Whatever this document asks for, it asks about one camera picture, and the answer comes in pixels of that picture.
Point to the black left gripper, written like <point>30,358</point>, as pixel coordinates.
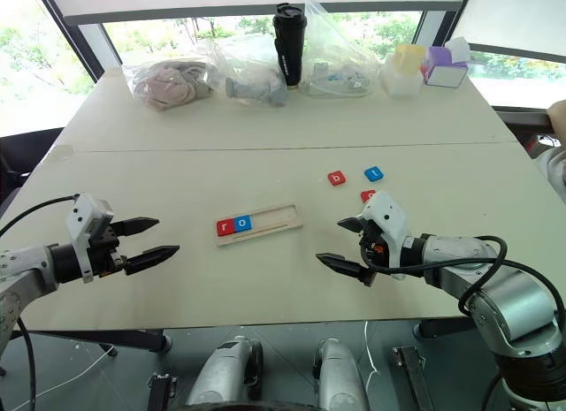
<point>106,252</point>

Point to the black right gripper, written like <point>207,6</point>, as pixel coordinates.
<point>373,245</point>

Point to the partly hidden red tile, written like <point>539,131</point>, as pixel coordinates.
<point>367,196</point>

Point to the red letter tile b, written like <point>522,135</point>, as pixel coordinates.
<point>337,177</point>

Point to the blue letter block t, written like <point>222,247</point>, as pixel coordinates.
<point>374,174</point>

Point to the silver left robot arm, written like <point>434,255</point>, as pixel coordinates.
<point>26,265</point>

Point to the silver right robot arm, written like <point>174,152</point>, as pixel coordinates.
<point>513,314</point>

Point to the wooden letter tray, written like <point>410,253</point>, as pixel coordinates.
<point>274,218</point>

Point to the red letter tile r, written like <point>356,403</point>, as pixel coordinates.
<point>225,227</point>

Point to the blue letter tile o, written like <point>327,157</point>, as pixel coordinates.
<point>242,223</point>

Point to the silver robot leg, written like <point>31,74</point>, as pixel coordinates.
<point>225,375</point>
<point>340,375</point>

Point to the black table leg bar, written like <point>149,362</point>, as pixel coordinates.
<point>110,338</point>

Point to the black table foot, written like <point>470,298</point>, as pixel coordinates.
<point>442,328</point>

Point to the black chair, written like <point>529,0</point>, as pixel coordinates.
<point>22,159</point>

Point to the plastic bag with pink items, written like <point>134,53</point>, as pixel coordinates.
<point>168,86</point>

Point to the clear bag with white parts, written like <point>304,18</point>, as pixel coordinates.
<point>340,70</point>

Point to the white box with yellow insert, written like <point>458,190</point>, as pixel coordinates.
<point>402,73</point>

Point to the plastic bag with grey tool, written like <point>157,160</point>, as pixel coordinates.
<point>254,75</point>

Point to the purple and white tissue box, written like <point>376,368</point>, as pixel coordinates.
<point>444,68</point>

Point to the black travel tumbler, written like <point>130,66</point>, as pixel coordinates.
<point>288,44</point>

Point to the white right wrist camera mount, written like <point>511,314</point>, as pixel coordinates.
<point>391,221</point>

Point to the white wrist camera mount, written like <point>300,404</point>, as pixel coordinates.
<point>86,210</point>
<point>391,221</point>

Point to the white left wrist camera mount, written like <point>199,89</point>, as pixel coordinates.
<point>86,210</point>

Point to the black metal bracket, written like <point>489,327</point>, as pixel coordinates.
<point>161,391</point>
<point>413,380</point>

